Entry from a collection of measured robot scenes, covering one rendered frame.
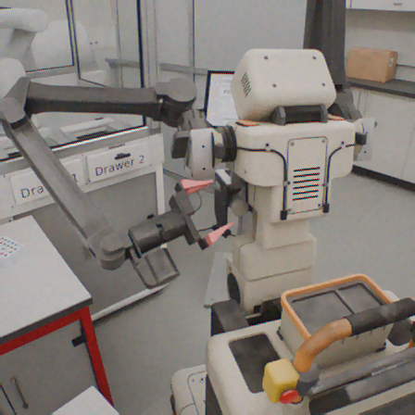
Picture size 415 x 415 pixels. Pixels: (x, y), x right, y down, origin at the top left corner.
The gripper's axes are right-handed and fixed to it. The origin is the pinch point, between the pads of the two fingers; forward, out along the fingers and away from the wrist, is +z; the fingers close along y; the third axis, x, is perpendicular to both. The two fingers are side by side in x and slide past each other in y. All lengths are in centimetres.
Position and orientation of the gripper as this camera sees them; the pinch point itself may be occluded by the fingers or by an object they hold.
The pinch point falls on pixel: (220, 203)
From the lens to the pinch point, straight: 79.0
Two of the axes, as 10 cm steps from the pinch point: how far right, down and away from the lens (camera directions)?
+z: 8.7, -3.8, 3.1
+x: 2.2, -2.7, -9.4
